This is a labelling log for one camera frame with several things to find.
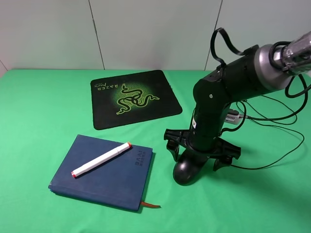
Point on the blue hardcover notebook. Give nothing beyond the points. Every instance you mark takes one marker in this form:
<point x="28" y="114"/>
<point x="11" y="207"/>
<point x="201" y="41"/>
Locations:
<point x="119" y="182"/>

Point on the black wired computer mouse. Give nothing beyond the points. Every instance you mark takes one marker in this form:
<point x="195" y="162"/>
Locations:
<point x="189" y="166"/>

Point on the black green mouse pad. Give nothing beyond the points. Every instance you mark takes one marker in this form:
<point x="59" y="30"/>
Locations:
<point x="132" y="98"/>

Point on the green tablecloth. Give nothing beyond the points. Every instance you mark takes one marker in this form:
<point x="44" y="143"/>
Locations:
<point x="42" y="111"/>

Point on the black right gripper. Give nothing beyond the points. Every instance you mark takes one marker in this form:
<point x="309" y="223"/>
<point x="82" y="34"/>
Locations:
<point x="213" y="95"/>

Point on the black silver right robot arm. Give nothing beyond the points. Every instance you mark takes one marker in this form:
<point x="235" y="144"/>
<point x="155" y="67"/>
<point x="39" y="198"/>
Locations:
<point x="276" y="64"/>

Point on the white marker pen red caps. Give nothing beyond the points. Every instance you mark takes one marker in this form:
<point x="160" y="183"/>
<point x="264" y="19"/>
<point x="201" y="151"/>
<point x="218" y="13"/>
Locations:
<point x="101" y="159"/>

